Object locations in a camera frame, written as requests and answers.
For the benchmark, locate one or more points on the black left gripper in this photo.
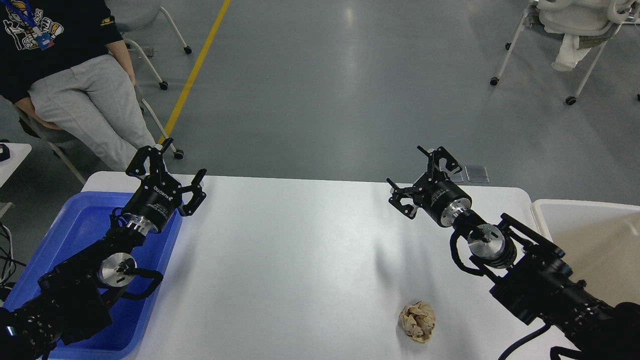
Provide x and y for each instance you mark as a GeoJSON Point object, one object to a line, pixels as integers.
{"type": "Point", "coordinates": [159, 193]}

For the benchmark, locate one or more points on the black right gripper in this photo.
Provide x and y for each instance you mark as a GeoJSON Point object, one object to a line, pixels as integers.
{"type": "Point", "coordinates": [434, 192]}

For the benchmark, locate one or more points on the brown paper ball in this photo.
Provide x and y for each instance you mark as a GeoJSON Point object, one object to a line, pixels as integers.
{"type": "Point", "coordinates": [418, 321]}

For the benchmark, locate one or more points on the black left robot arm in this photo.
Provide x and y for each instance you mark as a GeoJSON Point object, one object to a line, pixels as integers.
{"type": "Point", "coordinates": [76, 296]}

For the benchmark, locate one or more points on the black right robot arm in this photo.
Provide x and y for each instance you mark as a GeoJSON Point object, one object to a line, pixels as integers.
{"type": "Point", "coordinates": [530, 278]}

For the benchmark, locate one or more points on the left metal floor plate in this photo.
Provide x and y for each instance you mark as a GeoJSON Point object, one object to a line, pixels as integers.
{"type": "Point", "coordinates": [457, 175]}

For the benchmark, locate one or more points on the metal floor plate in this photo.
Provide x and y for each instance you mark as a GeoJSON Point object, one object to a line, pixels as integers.
{"type": "Point", "coordinates": [477, 174]}
{"type": "Point", "coordinates": [457, 175]}

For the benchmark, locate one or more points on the right metal floor plate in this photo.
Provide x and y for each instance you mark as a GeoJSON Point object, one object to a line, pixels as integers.
{"type": "Point", "coordinates": [477, 174]}

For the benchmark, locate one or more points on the white side table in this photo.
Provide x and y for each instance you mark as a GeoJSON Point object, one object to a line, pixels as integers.
{"type": "Point", "coordinates": [17, 154]}

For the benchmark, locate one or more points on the seated person black shirt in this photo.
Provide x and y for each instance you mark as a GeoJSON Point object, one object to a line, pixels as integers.
{"type": "Point", "coordinates": [64, 63]}

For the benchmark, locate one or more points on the white plastic bin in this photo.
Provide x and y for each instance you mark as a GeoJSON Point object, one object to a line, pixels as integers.
{"type": "Point", "coordinates": [601, 241]}

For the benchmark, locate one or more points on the white cloth on chair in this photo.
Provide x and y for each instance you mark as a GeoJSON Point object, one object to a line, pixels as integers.
{"type": "Point", "coordinates": [569, 54]}

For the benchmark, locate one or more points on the white office chair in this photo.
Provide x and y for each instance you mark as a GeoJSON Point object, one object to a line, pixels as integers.
{"type": "Point", "coordinates": [594, 21]}

